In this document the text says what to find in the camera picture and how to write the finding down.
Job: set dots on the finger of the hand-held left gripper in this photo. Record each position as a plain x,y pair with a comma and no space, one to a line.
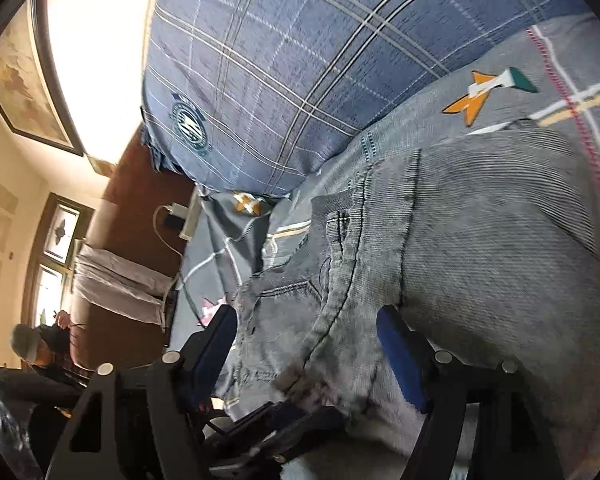
280,422

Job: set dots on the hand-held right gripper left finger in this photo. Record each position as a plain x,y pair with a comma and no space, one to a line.
216,345

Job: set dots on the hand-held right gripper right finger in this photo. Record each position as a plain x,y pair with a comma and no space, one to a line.
399,355

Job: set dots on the grey denim pants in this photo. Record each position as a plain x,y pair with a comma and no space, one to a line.
470,240

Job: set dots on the white striped pillow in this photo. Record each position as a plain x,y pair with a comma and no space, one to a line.
117,285

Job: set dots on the white charger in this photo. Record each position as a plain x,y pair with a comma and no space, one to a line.
178,214

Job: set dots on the brown wooden headboard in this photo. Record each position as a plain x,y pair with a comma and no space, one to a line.
130,210

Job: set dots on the wooden framed window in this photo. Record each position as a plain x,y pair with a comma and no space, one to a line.
55,240

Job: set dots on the black shiny bag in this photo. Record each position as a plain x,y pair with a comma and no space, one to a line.
5,425

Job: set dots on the grey printed bed sheet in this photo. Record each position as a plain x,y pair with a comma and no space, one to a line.
485,105

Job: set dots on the blue plaid pillow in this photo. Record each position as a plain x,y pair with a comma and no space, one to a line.
300,65

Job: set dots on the framed wall picture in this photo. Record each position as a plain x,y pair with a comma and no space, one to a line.
27,80

